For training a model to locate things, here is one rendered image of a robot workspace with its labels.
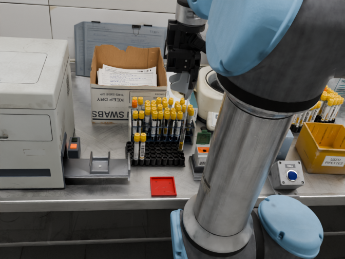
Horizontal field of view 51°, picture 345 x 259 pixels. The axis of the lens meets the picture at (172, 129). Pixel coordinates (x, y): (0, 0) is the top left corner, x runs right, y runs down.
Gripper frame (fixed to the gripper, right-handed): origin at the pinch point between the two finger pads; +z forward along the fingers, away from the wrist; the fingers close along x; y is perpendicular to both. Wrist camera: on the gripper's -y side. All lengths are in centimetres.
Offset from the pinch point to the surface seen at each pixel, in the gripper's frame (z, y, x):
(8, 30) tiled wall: 6, 58, -52
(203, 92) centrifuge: 10.9, -9.6, -19.1
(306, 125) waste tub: 12.1, -39.8, -3.0
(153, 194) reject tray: 21.3, 9.1, 15.9
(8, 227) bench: 83, 64, -23
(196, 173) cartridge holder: 20.7, -3.6, 9.1
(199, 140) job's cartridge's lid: 13.2, -4.5, 3.2
